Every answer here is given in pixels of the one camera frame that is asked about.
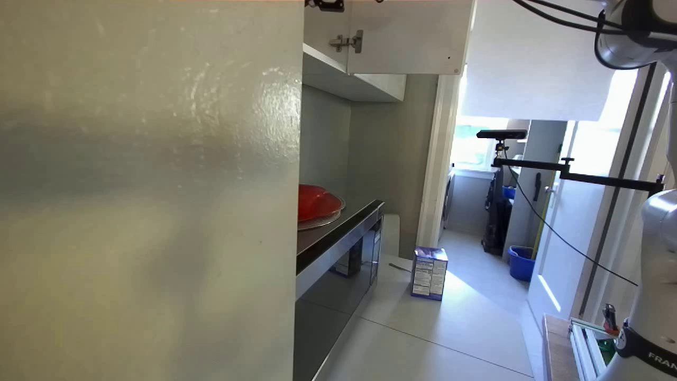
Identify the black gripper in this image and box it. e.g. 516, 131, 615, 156
305, 0, 345, 12

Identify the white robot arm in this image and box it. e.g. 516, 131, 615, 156
305, 0, 677, 381

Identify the metal cabinet hinge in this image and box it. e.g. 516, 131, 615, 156
329, 29, 363, 52

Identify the white upper cabinet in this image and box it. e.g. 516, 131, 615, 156
302, 0, 475, 102

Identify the stainless steel microwave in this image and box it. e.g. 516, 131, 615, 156
291, 199, 382, 381

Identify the large white panel foreground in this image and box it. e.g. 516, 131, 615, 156
0, 0, 305, 381

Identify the blue white carton box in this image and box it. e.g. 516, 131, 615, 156
411, 246, 449, 300

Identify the blue bin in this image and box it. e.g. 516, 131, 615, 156
507, 246, 535, 282

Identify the robot mounting table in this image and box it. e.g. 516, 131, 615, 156
542, 315, 615, 381

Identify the black camera on boom arm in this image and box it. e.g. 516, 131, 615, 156
475, 129, 664, 197

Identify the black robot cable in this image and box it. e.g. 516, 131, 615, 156
506, 166, 640, 287

